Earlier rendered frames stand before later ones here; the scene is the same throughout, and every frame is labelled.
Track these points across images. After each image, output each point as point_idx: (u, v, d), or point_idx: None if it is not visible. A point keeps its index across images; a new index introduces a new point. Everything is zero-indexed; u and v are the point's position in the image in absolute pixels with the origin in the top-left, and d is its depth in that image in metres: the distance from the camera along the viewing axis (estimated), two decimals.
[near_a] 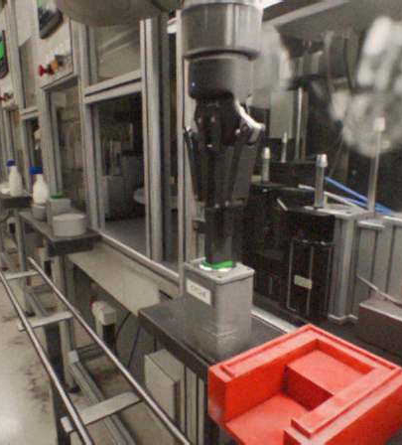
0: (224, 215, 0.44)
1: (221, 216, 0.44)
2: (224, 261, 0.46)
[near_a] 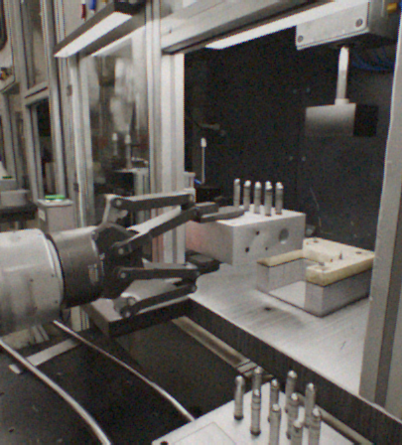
0: None
1: (196, 268, 0.46)
2: None
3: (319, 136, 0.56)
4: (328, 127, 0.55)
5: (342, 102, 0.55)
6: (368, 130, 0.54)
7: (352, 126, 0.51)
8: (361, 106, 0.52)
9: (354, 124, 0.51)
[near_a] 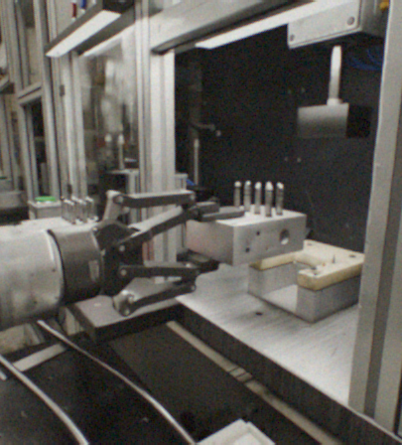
0: None
1: (195, 267, 0.46)
2: None
3: (311, 137, 0.55)
4: (320, 128, 0.53)
5: (335, 102, 0.53)
6: (361, 131, 0.52)
7: (344, 127, 0.50)
8: (354, 106, 0.50)
9: (347, 125, 0.50)
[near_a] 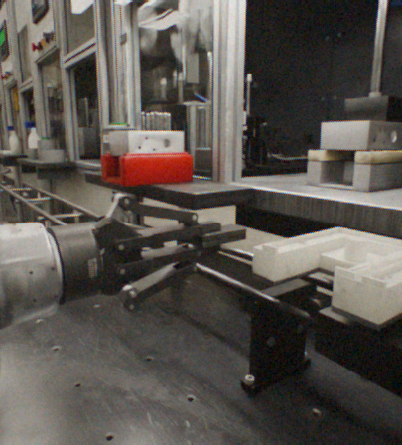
0: None
1: (197, 248, 0.45)
2: (240, 237, 0.48)
3: None
4: (364, 115, 0.68)
5: (376, 95, 0.68)
6: (397, 117, 0.67)
7: (385, 114, 0.65)
8: (393, 97, 0.65)
9: (387, 112, 0.65)
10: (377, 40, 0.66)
